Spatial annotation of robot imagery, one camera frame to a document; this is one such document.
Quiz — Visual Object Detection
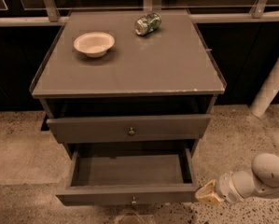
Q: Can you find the grey drawer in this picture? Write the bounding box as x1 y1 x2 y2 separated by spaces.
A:
57 140 199 206
47 114 210 144

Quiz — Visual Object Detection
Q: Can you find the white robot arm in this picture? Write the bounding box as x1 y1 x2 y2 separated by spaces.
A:
195 153 279 205

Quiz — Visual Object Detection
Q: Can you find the grey drawer cabinet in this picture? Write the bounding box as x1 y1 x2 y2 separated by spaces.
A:
29 9 228 161

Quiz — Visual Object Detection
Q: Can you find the grey top drawer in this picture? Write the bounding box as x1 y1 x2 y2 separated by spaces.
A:
47 114 210 144

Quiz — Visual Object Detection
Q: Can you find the green crushed soda can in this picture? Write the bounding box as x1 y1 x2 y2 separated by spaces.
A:
134 13 161 36

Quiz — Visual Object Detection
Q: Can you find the white paper bowl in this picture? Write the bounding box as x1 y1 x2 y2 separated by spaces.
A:
74 32 115 58

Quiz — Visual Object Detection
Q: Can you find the white diagonal support post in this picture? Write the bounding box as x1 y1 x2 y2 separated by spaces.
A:
250 58 279 117

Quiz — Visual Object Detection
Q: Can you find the metal railing frame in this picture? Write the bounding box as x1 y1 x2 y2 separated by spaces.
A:
0 0 279 27

